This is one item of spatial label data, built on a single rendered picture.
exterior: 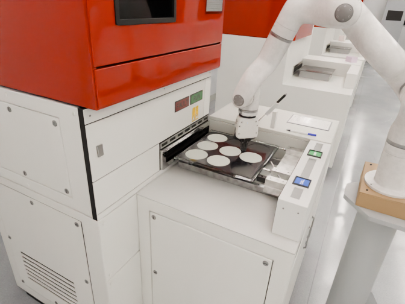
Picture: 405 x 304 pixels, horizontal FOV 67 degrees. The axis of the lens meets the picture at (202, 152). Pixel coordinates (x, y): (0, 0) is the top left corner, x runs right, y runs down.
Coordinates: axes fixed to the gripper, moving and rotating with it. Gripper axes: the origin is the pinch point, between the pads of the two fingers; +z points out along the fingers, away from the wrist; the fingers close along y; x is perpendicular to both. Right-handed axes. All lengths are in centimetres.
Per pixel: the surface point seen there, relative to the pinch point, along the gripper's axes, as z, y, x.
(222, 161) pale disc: 2.0, -13.0, -9.0
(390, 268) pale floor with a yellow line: 92, 111, -8
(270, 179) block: 1.2, 1.0, -27.4
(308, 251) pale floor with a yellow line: 92, 65, 16
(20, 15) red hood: -53, -78, -17
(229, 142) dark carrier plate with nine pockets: 2.1, -3.3, 9.8
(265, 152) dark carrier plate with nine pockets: 2.0, 9.3, -4.1
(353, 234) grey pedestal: 29, 41, -35
